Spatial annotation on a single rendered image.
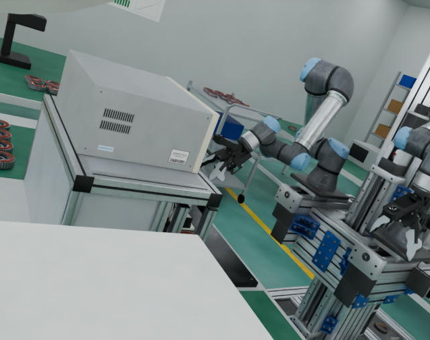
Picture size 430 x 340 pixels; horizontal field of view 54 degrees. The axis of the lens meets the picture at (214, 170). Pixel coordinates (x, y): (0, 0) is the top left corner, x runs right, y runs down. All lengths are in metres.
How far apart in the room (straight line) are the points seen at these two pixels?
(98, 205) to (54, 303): 0.64
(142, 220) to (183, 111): 0.34
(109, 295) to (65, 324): 0.08
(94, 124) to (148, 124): 0.15
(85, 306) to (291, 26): 7.74
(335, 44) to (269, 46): 1.52
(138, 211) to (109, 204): 0.09
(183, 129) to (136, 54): 5.68
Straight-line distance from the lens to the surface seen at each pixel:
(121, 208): 1.19
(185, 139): 1.30
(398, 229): 1.87
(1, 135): 2.13
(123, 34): 6.83
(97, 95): 1.17
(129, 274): 0.63
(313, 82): 1.88
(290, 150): 1.68
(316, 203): 2.12
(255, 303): 1.55
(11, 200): 1.69
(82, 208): 1.16
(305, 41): 8.39
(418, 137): 1.45
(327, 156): 2.10
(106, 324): 0.54
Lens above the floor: 1.56
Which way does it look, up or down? 18 degrees down
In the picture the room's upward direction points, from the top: 21 degrees clockwise
